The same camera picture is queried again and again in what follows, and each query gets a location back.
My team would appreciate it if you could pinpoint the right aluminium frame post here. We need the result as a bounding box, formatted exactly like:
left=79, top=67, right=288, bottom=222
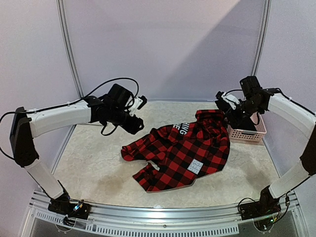
left=250, top=0, right=272, bottom=76

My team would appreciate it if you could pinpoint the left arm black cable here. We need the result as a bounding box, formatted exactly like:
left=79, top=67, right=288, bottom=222
left=0, top=78, right=140, bottom=160

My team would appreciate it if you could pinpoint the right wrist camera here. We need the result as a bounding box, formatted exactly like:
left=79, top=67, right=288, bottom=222
left=215, top=91, right=241, bottom=110

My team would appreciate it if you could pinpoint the left aluminium frame post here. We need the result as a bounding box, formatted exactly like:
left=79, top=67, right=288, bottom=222
left=56, top=0, right=87, bottom=104

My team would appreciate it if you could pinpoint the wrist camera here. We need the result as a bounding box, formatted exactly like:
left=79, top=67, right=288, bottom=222
left=215, top=91, right=241, bottom=110
left=126, top=95, right=148, bottom=116

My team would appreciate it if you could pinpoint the black garment in basket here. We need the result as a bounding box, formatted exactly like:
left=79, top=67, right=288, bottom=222
left=215, top=100, right=232, bottom=117

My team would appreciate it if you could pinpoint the aluminium frame post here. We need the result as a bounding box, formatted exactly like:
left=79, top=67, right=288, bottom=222
left=56, top=0, right=87, bottom=104
left=250, top=0, right=272, bottom=76

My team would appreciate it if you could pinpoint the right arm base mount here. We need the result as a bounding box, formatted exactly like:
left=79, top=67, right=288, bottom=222
left=237, top=187, right=281, bottom=220

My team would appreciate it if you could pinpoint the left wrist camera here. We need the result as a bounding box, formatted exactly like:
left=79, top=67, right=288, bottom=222
left=126, top=95, right=148, bottom=116

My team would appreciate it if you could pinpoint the red black plaid garment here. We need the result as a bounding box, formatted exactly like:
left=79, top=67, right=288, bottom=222
left=121, top=110, right=230, bottom=193

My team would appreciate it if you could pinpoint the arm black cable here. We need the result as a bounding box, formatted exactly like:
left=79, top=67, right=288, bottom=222
left=0, top=78, right=140, bottom=160
left=224, top=87, right=316, bottom=117

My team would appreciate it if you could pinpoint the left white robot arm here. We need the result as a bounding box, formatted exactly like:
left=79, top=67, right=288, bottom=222
left=9, top=83, right=147, bottom=214

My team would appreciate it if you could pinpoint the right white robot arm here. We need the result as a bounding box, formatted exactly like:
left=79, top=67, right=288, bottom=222
left=216, top=76, right=316, bottom=215

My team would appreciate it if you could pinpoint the aluminium front rail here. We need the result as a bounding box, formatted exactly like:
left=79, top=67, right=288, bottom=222
left=21, top=192, right=310, bottom=237

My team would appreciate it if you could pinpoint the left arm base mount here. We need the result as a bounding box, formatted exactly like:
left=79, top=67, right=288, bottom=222
left=48, top=199, right=91, bottom=220

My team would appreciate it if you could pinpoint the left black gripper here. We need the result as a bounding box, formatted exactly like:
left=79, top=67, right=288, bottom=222
left=109, top=107, right=145, bottom=135

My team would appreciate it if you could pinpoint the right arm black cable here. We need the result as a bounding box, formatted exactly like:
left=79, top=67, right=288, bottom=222
left=224, top=87, right=316, bottom=117

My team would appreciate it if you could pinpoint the pink plastic laundry basket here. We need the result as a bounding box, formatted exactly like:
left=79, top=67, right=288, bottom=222
left=227, top=114, right=267, bottom=142

